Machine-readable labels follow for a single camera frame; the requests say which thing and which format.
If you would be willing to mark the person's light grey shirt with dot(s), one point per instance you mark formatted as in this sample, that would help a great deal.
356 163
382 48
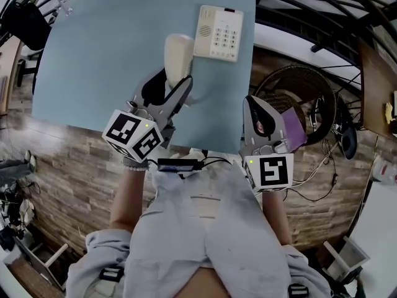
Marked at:
93 253

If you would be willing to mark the dark wicker chair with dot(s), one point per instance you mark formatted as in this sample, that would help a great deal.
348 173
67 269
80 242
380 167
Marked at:
310 82

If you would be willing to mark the clear drinking glass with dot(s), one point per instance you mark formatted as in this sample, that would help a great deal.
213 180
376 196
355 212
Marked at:
64 4

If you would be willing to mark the clear plastic bag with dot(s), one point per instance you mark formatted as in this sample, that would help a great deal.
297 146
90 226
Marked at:
384 169

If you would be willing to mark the white panel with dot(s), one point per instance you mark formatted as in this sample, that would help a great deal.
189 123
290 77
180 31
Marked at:
378 219

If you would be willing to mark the black metal railing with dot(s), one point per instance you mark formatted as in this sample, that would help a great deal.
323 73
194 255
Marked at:
310 11

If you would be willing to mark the black battery pack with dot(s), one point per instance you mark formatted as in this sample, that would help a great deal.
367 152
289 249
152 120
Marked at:
178 164

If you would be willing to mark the yellow object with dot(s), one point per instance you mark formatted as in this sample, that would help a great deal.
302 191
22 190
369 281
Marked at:
389 112

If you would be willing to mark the black office chair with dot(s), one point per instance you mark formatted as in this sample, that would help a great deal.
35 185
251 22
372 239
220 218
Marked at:
28 26

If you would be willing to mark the person's right forearm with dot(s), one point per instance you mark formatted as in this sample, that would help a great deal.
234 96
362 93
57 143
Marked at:
277 219

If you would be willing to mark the light blue table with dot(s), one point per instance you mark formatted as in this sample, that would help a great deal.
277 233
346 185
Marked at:
108 57

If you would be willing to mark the white shelf unit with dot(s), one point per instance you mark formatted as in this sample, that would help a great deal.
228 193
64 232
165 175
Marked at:
347 259

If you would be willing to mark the black round stand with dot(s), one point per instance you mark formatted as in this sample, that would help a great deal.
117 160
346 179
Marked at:
349 143

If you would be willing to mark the dark wooden desk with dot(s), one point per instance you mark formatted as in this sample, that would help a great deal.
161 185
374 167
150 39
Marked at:
376 85

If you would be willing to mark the person's left forearm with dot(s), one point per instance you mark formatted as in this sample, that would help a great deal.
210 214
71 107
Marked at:
127 197

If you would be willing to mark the wooden cabinet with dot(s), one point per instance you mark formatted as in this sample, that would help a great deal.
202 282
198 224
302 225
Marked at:
31 272

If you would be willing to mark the cream telephone handset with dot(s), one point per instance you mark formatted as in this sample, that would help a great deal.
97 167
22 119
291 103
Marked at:
176 57

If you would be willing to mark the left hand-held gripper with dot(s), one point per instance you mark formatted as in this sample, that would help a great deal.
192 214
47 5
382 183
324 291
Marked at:
130 132

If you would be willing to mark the cream telephone base with keypad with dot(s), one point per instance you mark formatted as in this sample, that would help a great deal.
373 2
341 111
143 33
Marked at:
223 33

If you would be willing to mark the pink soft item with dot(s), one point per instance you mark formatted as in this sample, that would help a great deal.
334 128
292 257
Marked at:
260 127

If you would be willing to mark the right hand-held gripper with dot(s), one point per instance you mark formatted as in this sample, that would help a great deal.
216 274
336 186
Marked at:
273 172

